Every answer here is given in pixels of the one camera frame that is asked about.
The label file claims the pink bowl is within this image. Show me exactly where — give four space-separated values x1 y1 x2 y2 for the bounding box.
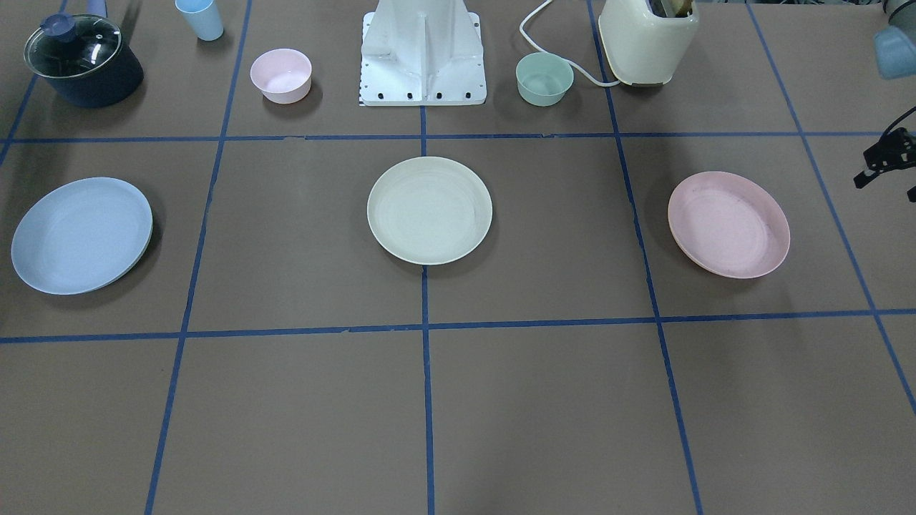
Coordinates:
249 48 313 104

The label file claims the blue plate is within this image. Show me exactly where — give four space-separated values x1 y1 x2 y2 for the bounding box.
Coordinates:
11 177 153 295

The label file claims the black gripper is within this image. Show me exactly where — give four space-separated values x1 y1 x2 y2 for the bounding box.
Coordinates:
853 127 915 189

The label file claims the beige plate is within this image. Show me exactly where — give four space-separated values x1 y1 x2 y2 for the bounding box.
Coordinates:
366 157 494 266

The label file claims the cream toaster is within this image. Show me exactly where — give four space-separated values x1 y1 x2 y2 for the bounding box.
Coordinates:
598 1 700 87

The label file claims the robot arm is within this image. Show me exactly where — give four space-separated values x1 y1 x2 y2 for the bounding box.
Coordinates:
854 1 915 189

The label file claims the pink plate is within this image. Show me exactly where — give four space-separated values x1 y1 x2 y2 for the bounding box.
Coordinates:
667 172 791 280

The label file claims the white toaster cable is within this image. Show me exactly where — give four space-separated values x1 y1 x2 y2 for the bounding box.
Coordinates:
520 0 620 88

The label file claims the dark blue cooking pot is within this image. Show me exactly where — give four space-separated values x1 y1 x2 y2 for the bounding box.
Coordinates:
23 1 145 109

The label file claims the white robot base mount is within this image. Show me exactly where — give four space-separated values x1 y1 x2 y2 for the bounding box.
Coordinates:
358 1 487 107

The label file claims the light blue cup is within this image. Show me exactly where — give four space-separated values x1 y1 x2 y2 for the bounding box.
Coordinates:
175 0 225 41

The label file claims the green bowl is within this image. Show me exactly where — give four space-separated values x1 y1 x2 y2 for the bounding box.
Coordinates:
515 52 575 107

